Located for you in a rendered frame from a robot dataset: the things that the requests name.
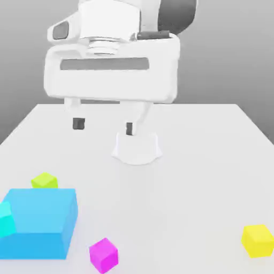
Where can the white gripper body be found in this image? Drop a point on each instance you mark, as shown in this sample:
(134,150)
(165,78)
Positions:
(111,83)

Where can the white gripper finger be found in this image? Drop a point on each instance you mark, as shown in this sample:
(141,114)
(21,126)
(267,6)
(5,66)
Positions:
(75,107)
(133,111)

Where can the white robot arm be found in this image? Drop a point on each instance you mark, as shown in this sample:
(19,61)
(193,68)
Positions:
(107,19)

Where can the small lime green cube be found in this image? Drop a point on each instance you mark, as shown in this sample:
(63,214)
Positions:
(43,180)

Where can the small cyan cube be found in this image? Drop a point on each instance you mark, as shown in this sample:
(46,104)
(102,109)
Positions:
(5,222)

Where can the small magenta cube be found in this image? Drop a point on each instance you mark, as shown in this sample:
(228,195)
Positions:
(102,255)

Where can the small yellow cube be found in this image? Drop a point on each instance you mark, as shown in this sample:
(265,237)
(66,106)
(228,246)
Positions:
(258,240)

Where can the large blue box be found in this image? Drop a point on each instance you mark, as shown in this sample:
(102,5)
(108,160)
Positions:
(42,214)

